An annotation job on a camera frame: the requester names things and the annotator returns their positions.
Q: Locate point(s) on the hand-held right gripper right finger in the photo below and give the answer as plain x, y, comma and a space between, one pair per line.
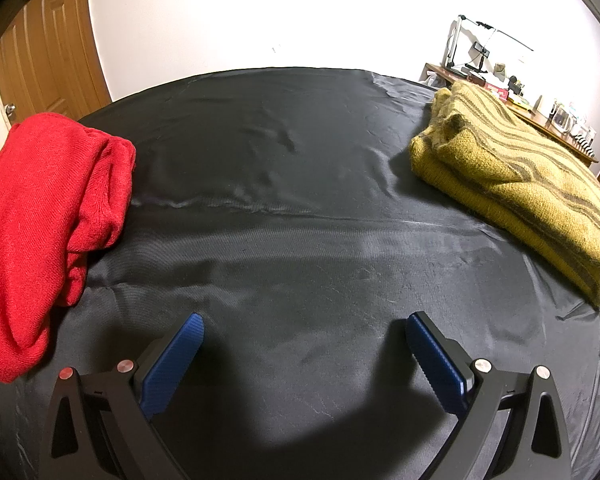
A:
435, 360

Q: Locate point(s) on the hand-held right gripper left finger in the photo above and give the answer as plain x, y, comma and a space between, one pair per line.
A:
172, 365

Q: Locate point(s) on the red sweater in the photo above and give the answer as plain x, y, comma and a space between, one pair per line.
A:
40, 210

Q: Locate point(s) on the yellow striped sweater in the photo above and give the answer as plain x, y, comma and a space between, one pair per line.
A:
520, 170

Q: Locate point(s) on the black bed sheet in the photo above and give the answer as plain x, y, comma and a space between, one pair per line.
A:
280, 185

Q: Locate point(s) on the wooden desk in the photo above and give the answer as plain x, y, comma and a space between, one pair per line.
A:
535, 117

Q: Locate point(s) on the black white striped pouch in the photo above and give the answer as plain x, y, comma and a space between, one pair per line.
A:
585, 144

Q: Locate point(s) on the yellow packet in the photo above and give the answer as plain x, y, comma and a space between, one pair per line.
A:
520, 105

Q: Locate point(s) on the glass kettle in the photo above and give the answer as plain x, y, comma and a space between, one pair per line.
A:
560, 117

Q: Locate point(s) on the red box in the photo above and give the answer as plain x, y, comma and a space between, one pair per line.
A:
495, 92

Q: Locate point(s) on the white plastic bag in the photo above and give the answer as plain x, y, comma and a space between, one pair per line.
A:
431, 79

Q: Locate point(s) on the metal door knob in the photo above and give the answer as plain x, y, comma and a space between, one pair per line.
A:
10, 108

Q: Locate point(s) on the phone on stand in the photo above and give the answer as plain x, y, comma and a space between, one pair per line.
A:
480, 51

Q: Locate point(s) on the silver desk lamp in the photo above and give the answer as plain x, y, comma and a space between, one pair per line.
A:
452, 42

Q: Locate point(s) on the wooden room door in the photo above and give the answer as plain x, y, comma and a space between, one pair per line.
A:
55, 50

